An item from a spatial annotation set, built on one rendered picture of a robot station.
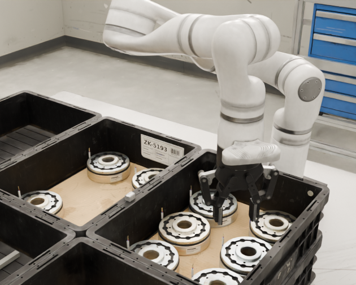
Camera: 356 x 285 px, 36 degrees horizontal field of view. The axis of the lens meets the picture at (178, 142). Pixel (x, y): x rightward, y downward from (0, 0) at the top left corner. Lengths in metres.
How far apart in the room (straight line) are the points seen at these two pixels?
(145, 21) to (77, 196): 0.44
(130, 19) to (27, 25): 3.83
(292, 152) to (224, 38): 0.57
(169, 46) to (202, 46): 0.08
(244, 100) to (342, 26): 2.05
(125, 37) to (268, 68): 0.37
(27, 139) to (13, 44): 3.26
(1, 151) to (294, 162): 0.74
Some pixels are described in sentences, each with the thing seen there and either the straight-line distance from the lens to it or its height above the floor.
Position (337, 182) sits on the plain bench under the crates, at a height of 0.70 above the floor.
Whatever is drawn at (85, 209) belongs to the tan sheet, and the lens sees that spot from 1.21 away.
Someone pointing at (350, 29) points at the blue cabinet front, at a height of 0.78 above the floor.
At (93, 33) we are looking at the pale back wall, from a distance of 4.92.
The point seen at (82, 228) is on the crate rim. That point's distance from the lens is 0.98.
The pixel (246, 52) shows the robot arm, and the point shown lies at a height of 1.26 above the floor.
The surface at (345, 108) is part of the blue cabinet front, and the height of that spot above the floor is 0.37.
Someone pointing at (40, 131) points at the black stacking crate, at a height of 0.83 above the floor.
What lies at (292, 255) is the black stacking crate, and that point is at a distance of 1.04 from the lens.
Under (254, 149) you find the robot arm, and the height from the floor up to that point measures 1.11.
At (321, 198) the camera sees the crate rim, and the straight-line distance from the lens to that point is 1.09.
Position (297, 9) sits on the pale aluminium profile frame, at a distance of 2.90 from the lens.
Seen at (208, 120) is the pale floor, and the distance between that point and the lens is 3.59.
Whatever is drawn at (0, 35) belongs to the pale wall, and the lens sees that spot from 4.67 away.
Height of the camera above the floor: 1.50
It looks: 27 degrees down
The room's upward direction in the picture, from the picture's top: straight up
